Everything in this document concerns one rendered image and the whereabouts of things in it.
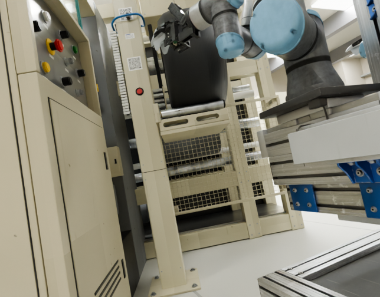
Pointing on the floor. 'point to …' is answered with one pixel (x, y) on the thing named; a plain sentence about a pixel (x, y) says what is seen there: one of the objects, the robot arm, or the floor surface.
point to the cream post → (150, 152)
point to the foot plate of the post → (193, 277)
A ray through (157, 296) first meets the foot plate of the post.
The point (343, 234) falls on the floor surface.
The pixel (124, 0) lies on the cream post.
